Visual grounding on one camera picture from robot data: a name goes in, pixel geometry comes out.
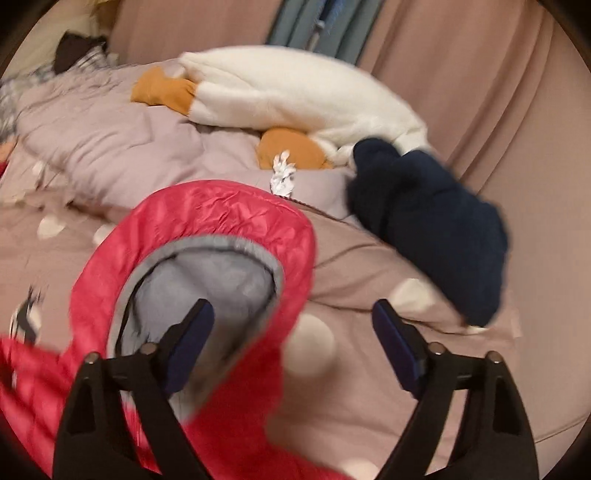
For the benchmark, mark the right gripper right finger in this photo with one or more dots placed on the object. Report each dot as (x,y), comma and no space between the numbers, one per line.
(494,438)

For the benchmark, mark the pink curtain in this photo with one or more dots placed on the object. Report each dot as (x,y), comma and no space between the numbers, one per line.
(502,88)

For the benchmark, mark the pink-red hooded down jacket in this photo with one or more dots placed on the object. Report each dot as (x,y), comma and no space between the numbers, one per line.
(246,252)

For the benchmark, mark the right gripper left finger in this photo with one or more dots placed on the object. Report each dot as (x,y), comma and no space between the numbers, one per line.
(94,441)

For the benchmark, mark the brown polka dot bedspread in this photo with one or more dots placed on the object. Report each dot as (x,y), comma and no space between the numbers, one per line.
(341,406)

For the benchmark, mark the navy blue folded garment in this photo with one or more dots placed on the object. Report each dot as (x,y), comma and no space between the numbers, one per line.
(413,203)

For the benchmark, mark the lilac grey quilt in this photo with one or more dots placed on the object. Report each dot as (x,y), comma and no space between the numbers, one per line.
(116,151)

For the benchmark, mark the white plush goose toy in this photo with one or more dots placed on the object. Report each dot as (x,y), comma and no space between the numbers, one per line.
(264,87)

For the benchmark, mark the black small garment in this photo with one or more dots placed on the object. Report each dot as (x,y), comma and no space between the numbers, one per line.
(72,47)

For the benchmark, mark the blue-grey curtain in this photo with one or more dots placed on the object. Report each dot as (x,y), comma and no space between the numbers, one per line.
(334,28)

